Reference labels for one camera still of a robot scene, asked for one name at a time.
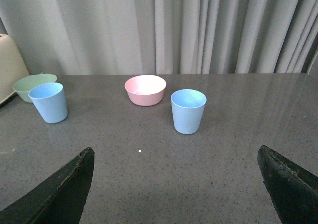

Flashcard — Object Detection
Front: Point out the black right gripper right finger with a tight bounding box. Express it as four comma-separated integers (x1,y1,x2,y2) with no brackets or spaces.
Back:
257,146,318,224

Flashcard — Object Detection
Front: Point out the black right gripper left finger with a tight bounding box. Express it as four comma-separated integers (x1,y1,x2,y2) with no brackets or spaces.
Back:
0,147,95,224

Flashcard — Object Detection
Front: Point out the light blue cup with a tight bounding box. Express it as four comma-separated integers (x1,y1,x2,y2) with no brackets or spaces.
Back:
28,82,68,124
171,89,207,135

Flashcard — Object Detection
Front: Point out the green bowl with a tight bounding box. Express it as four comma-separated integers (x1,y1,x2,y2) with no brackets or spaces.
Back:
13,74,57,103

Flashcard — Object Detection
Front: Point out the pink bowl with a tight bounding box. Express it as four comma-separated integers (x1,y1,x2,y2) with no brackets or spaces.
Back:
124,75,167,106

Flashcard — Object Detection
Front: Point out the cream white appliance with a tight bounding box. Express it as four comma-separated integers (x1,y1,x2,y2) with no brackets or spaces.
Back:
0,34,30,104

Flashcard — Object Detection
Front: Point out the grey curtain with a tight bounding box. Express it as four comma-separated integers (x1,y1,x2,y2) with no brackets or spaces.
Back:
0,0,318,75

